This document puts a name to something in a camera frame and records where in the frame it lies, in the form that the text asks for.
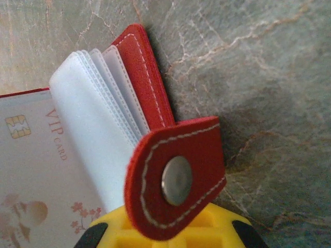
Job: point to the red leather card holder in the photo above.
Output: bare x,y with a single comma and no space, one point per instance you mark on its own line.
144,85

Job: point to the white flowered VIP card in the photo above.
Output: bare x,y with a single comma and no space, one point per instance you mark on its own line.
38,168

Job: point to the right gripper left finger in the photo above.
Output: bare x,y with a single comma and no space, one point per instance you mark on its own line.
103,230

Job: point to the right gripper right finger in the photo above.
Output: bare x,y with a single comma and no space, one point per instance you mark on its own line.
222,232

